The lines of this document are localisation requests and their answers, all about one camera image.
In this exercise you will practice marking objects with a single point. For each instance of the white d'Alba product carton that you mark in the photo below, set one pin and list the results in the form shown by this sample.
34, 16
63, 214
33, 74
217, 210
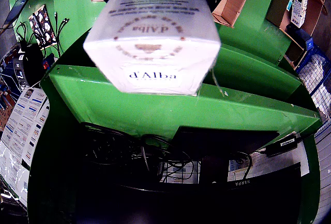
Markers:
152, 53

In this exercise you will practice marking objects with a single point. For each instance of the large brown cardboard tray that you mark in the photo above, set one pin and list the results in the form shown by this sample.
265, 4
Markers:
232, 4

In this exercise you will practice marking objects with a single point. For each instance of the black round bag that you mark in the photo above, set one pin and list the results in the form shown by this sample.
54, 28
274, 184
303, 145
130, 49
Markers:
31, 63

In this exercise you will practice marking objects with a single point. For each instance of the green metal cabinet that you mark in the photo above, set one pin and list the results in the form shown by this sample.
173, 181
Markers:
155, 112

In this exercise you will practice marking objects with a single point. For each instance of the black power adapter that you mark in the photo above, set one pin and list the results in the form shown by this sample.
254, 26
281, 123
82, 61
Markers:
283, 145

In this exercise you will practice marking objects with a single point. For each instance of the printed picture sheet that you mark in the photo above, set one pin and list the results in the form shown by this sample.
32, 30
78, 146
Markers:
42, 27

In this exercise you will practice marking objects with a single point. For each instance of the white printed info sheets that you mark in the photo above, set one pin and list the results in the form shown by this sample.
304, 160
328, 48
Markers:
23, 120

